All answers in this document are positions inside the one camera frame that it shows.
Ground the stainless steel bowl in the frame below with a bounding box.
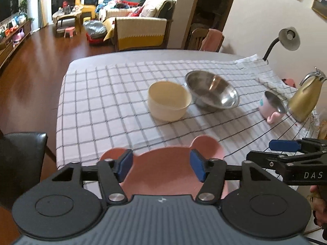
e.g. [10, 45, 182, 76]
[184, 70, 240, 111]

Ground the pink cup with handle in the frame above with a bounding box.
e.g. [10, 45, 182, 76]
[259, 90, 289, 124]

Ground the grey plastic bag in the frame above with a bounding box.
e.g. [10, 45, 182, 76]
[83, 20, 108, 45]

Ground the black leather chair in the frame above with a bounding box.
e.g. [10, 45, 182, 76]
[0, 132, 48, 210]

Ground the gold framed family picture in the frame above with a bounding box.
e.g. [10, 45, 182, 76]
[312, 0, 327, 19]

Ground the beige covered sofa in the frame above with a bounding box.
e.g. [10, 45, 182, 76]
[98, 0, 177, 51]

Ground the cream plastic bowl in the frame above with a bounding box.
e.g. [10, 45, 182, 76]
[148, 81, 191, 122]

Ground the person's right hand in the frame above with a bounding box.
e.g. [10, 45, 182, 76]
[310, 185, 327, 226]

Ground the white checked tablecloth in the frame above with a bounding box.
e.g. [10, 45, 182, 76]
[56, 53, 320, 184]

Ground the pink mouse-shaped plate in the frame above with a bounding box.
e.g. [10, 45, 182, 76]
[99, 135, 225, 201]

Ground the red patterned cushion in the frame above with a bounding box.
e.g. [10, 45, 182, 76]
[126, 6, 145, 18]

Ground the gold thermos jug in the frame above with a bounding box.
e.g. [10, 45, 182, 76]
[287, 67, 327, 122]

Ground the wooden chair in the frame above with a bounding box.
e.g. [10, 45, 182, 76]
[184, 28, 225, 53]

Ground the blue and yellow curtain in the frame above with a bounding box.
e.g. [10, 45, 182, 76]
[38, 0, 52, 28]

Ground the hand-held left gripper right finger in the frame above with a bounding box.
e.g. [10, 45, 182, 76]
[189, 149, 276, 205]

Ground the wooden television cabinet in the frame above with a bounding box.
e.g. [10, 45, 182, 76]
[0, 20, 32, 68]

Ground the black television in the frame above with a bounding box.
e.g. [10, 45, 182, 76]
[0, 0, 19, 26]

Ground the grey desk lamp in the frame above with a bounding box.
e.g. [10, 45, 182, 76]
[263, 27, 300, 62]

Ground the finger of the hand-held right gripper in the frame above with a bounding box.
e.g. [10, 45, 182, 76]
[269, 138, 327, 154]
[246, 150, 292, 171]

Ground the wooden coffee table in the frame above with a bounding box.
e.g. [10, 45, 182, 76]
[52, 6, 83, 33]

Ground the pink cloth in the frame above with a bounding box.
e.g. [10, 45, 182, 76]
[200, 29, 223, 52]

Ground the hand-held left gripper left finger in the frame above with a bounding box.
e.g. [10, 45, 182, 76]
[50, 148, 134, 205]

